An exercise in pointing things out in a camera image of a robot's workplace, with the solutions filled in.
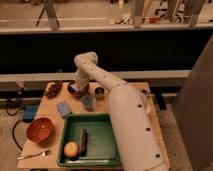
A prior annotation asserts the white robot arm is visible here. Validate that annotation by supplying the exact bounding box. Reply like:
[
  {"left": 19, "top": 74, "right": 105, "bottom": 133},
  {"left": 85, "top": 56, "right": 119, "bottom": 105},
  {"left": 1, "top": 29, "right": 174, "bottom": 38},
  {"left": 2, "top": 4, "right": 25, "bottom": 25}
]
[{"left": 74, "top": 52, "right": 169, "bottom": 171}]

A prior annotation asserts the red orange bowl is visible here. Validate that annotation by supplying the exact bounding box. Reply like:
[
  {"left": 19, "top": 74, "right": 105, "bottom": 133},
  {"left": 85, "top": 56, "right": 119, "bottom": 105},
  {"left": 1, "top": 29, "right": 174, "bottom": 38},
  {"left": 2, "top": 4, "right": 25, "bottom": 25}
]
[{"left": 26, "top": 117, "right": 54, "bottom": 144}]

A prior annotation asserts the metal cup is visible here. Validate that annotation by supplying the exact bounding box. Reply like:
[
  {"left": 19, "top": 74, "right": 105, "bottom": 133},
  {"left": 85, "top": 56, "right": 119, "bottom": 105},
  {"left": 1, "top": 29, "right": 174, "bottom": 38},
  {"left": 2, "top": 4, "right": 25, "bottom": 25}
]
[{"left": 95, "top": 87, "right": 105, "bottom": 100}]

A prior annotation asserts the blue grey cloth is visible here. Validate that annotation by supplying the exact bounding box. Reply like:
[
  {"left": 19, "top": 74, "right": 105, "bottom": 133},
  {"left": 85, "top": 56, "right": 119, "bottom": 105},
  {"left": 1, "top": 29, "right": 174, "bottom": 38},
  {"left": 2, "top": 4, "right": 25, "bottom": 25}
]
[{"left": 81, "top": 95, "right": 94, "bottom": 111}]

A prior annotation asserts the small dark gadget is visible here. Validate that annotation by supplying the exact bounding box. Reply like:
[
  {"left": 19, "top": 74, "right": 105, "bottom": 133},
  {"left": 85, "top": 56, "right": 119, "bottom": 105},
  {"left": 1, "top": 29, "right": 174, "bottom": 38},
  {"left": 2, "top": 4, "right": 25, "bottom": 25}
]
[{"left": 141, "top": 89, "right": 150, "bottom": 97}]

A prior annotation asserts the blue sponge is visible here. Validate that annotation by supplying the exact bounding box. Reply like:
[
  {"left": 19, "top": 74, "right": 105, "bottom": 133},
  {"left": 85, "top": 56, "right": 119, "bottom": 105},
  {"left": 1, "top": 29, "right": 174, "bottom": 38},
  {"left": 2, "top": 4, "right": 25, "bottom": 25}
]
[{"left": 57, "top": 101, "right": 71, "bottom": 118}]

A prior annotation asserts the bunch of dark grapes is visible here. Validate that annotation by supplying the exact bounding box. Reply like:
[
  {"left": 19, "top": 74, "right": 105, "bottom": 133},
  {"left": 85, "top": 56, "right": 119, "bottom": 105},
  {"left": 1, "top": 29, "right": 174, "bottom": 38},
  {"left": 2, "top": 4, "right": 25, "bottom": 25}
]
[{"left": 44, "top": 82, "right": 63, "bottom": 98}]

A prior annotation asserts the green plastic tray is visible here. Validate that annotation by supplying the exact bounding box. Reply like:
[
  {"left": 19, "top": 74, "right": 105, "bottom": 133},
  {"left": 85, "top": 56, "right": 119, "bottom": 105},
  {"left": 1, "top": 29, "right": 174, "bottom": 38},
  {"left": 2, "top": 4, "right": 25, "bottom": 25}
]
[{"left": 57, "top": 114, "right": 121, "bottom": 168}]

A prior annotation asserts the yellow red apple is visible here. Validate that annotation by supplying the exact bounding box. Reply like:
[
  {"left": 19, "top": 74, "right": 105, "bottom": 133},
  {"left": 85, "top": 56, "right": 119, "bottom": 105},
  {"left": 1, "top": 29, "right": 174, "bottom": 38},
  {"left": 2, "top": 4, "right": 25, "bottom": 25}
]
[{"left": 64, "top": 141, "right": 78, "bottom": 158}]

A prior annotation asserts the blue box on floor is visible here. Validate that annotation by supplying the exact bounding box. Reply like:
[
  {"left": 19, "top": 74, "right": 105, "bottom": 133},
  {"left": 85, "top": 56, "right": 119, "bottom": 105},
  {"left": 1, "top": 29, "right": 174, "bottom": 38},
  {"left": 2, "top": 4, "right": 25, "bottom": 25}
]
[{"left": 23, "top": 105, "right": 38, "bottom": 123}]

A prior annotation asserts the grey panel at right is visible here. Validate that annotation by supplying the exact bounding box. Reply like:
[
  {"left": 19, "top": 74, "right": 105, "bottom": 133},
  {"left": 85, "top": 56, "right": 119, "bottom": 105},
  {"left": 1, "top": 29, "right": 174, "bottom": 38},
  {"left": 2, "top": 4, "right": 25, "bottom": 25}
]
[{"left": 173, "top": 34, "right": 213, "bottom": 171}]

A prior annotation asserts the silver fork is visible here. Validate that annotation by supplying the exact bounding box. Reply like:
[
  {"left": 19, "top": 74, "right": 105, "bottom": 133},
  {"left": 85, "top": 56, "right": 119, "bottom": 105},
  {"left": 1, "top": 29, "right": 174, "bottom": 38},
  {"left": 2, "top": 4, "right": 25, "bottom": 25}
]
[{"left": 17, "top": 149, "right": 50, "bottom": 160}]

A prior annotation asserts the black cable on floor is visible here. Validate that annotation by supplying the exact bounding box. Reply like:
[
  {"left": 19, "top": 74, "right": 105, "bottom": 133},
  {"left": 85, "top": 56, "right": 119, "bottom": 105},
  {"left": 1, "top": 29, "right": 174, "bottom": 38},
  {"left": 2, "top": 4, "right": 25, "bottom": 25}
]
[{"left": 4, "top": 89, "right": 28, "bottom": 151}]

